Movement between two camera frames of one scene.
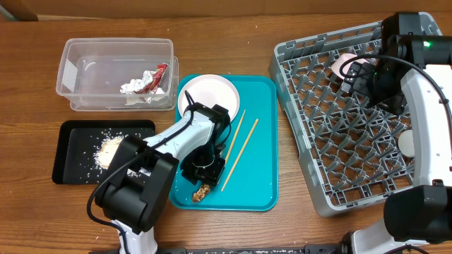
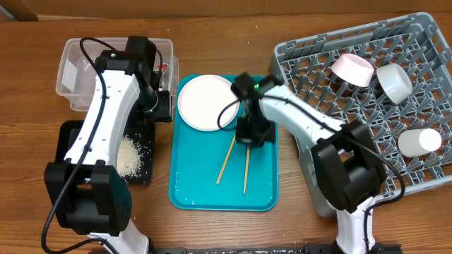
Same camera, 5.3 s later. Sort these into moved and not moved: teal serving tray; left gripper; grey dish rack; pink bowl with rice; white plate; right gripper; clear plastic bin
Moved: right gripper; left gripper
Not moved: clear plastic bin; grey dish rack; teal serving tray; pink bowl with rice; white plate
